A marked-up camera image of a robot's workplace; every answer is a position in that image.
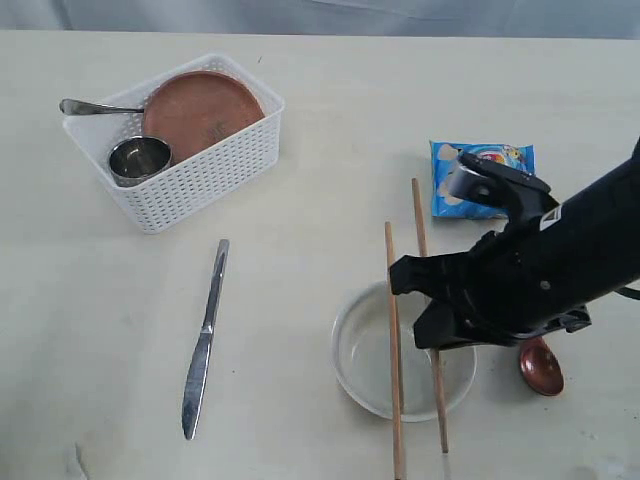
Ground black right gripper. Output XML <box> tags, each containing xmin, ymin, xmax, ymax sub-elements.
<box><xmin>389</xmin><ymin>219</ymin><xmax>593</xmax><ymax>349</ymax></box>

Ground light wooden chopstick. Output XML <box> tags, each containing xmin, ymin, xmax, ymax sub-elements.
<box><xmin>384</xmin><ymin>221</ymin><xmax>406</xmax><ymax>479</ymax></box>

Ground white ceramic bowl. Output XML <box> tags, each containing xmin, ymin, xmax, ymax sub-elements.
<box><xmin>331</xmin><ymin>281</ymin><xmax>477</xmax><ymax>423</ymax></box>

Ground blue chips bag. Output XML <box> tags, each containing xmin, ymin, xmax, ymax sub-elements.
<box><xmin>430</xmin><ymin>141</ymin><xmax>536</xmax><ymax>220</ymax></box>

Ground dark red wooden spoon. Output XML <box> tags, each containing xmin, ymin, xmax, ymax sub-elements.
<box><xmin>519</xmin><ymin>337</ymin><xmax>564</xmax><ymax>397</ymax></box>

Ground silver table knife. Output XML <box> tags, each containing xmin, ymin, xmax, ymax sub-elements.
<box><xmin>181</xmin><ymin>239</ymin><xmax>230</xmax><ymax>440</ymax></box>

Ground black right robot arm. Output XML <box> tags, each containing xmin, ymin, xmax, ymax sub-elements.
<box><xmin>389</xmin><ymin>152</ymin><xmax>639</xmax><ymax>350</ymax></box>

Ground white perforated plastic basket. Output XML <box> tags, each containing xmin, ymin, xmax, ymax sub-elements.
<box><xmin>62</xmin><ymin>53</ymin><xmax>285</xmax><ymax>234</ymax></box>

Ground brown round plate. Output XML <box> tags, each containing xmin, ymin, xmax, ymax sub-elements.
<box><xmin>142</xmin><ymin>71</ymin><xmax>264</xmax><ymax>165</ymax></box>

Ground stainless steel cup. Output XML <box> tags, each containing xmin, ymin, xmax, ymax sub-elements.
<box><xmin>108</xmin><ymin>136</ymin><xmax>172</xmax><ymax>188</ymax></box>

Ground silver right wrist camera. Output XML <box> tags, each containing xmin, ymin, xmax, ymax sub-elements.
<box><xmin>449</xmin><ymin>151</ymin><xmax>559</xmax><ymax>229</ymax></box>

